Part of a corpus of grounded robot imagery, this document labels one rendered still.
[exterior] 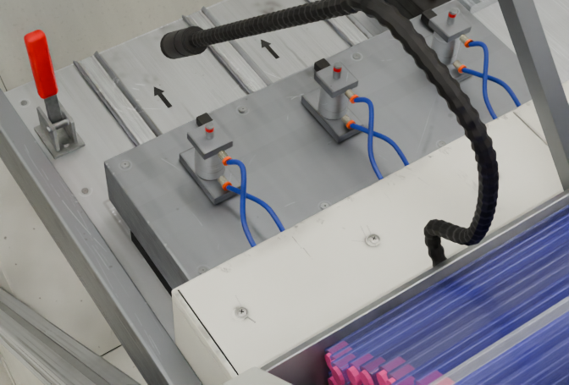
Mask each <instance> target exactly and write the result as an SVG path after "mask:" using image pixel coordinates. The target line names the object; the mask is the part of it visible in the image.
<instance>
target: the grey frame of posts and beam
mask: <svg viewBox="0 0 569 385"><path fill-rule="evenodd" d="M0 301H1V302H2V303H4V304H5V305H6V306H7V307H8V308H10V309H11V310H12V311H14V312H15V313H17V314H18V315H19V316H21V317H22V318H23V319H25V320H26V321H27V322H28V323H29V324H31V325H32V326H33V327H35V328H36V329H38V330H39V331H40V332H42V333H43V334H45V335H46V336H47V337H49V338H50V339H51V340H52V341H53V342H54V343H56V344H57V345H59V346H60V347H61V348H63V349H64V350H66V351H67V352H68V353H70V354H71V355H73V356H74V357H75V358H76V359H77V360H79V361H80V362H81V363H83V364H84V365H85V366H87V367H88V368H89V369H91V370H92V371H94V372H95V373H96V374H97V375H98V376H99V377H101V378H102V379H104V380H105V381H106V382H108V383H109V384H111V385H141V384H140V383H138V382H137V381H136V380H134V379H133V378H132V377H130V376H128V375H127V374H125V373H124V372H122V371H121V370H120V369H119V368H117V367H116V366H114V365H112V364H111V363H109V362H108V361H107V360H105V359H103V358H102V357H101V356H100V355H98V354H97V353H95V352H94V351H92V350H91V349H89V348H87V347H86V346H85V345H84V344H82V343H81V342H79V341H78V340H76V339H75V338H73V337H72V336H70V335H69V334H67V333H66V332H65V331H64V330H62V329H61V328H59V327H57V326H56V325H54V324H53V323H51V322H50V321H48V319H46V318H45V317H43V316H41V315H40V314H39V313H37V312H36V311H34V310H32V309H31V308H30V307H29V306H28V305H26V304H24V303H23V302H21V301H20V300H18V299H17V298H15V297H14V296H12V295H11V294H10V293H8V292H7V291H5V290H4V289H2V288H1V287H0ZM0 334H1V335H3V336H4V337H5V338H6V339H7V340H8V341H9V342H10V343H11V344H12V345H13V346H14V347H15V348H16V349H17V350H18V351H19V352H21V353H22V354H23V355H24V356H25V357H26V358H27V359H28V360H30V361H31V362H32V363H33V364H34V365H35V366H36V367H37V368H38V369H40V370H41V371H42V372H43V373H44V374H45V375H46V376H47V377H49V378H50V379H51V380H52V381H53V382H54V383H55V384H56V385H96V384H95V383H94V382H92V381H91V380H90V379H88V378H87V377H86V376H84V375H83V374H82V373H81V372H79V371H78V370H77V369H75V368H74V367H73V366H72V365H71V364H70V363H68V362H67V361H66V360H64V359H63V358H62V357H61V356H59V355H58V354H57V353H55V352H54V351H53V350H52V349H50V348H49V347H48V346H46V345H45V344H44V343H43V342H42V341H41V340H39V339H38V338H37V337H35V336H34V335H33V334H32V333H30V332H29V331H28V330H26V329H25V328H24V327H22V326H21V325H20V324H18V323H17V322H16V321H15V320H14V319H13V318H12V317H10V316H9V315H8V314H6V313H5V312H4V311H2V310H1V309H0ZM0 344H2V345H3V346H4V347H5V348H6V349H7V350H8V351H9V352H10V353H11V354H12V355H13V356H14V357H15V358H16V359H17V360H19V361H20V362H21V363H22V364H23V365H24V366H25V367H26V368H27V369H28V370H29V371H30V372H31V373H32V374H33V375H34V376H35V377H37V378H38V379H39V380H40V381H41V382H42V383H43V384H44V385H52V384H51V383H50V382H49V381H48V380H47V379H46V378H45V377H44V376H43V375H42V374H41V373H40V372H39V371H37V370H36V369H35V368H34V367H33V366H32V365H31V364H30V363H29V362H28V361H27V360H25V359H24V358H23V357H22V356H21V355H20V354H19V353H18V352H17V351H16V350H14V349H13V348H12V347H11V346H10V345H9V344H8V343H7V342H6V341H4V340H3V339H2V338H1V337H0Z"/></svg>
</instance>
